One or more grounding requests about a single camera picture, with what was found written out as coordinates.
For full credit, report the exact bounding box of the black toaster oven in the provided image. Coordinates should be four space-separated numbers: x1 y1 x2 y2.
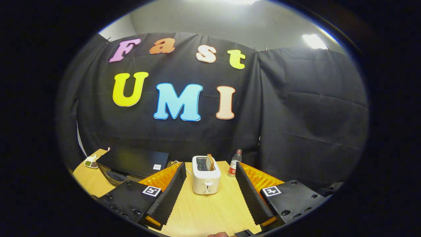
97 147 171 187

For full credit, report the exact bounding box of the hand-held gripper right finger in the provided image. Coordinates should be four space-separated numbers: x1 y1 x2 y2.
235 161 331 231

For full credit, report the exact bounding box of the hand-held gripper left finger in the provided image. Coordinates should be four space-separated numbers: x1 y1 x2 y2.
92 162 187 231

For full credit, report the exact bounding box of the white pop-up toaster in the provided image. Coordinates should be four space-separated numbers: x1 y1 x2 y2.
192 155 222 195

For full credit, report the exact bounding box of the clear water bottle red label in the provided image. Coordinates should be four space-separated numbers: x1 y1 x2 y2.
228 149 243 178

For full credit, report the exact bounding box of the white divided dish of beans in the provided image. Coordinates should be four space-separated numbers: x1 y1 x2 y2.
84 155 99 169

